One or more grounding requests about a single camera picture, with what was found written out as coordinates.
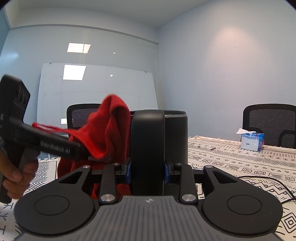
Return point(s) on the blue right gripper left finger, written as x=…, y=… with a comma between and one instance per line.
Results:
x=125, y=173

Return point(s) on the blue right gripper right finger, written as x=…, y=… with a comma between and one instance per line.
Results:
x=168, y=171

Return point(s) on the black electric kettle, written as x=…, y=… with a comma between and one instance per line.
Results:
x=156, y=137

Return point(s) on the red microfiber cloth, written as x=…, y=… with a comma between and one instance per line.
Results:
x=106, y=136

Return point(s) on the person left hand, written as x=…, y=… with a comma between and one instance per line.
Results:
x=17, y=182

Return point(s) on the black mesh chair by whiteboard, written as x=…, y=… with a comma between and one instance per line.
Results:
x=77, y=114

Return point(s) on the white whiteboard on stand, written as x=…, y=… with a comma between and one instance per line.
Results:
x=62, y=85

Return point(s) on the blue tissue box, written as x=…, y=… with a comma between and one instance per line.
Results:
x=251, y=140

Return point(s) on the patterned white tablecloth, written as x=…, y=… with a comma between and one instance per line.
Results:
x=275, y=164

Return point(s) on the black mesh chair middle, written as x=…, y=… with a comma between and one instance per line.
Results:
x=276, y=121

